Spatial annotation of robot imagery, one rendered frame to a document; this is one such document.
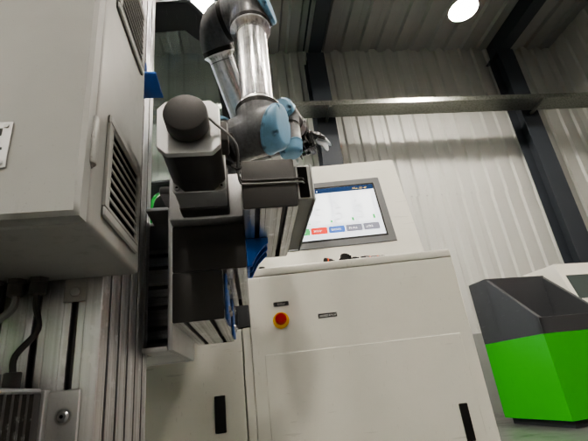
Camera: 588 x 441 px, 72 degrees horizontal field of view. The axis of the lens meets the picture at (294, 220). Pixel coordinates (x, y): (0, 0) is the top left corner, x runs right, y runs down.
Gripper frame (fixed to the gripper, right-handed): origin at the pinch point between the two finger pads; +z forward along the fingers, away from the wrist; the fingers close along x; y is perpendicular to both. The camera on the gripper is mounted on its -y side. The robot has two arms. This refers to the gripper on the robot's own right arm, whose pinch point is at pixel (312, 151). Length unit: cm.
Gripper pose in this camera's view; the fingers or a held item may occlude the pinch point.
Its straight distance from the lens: 165.0
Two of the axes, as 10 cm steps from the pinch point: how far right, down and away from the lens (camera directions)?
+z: 3.5, 3.2, 8.8
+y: 2.4, 8.8, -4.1
